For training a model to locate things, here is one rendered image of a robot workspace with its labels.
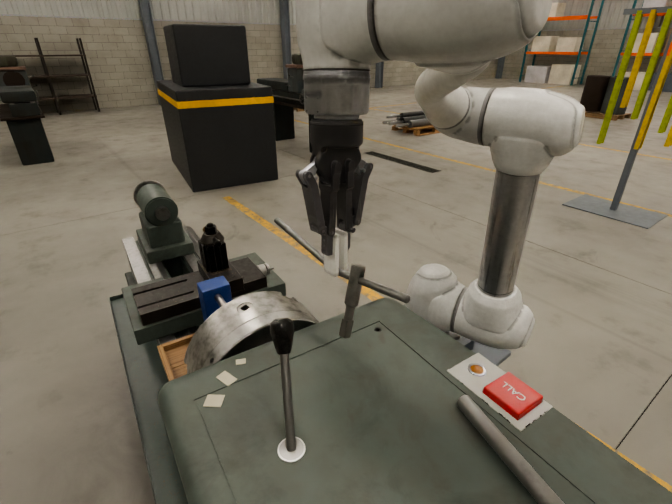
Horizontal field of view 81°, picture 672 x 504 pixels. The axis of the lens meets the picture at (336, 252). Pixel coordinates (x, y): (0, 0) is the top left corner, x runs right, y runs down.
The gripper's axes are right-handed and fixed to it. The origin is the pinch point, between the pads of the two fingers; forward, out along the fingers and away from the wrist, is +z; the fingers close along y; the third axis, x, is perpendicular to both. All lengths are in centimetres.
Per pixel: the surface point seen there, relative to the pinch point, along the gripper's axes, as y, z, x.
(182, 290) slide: 1, 40, -82
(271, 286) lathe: -28, 44, -71
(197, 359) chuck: 17.1, 25.9, -22.4
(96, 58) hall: -234, -109, -1401
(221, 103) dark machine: -184, -9, -448
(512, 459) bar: -1.8, 17.5, 31.5
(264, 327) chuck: 6.1, 18.8, -14.3
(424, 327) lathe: -15.5, 16.9, 7.1
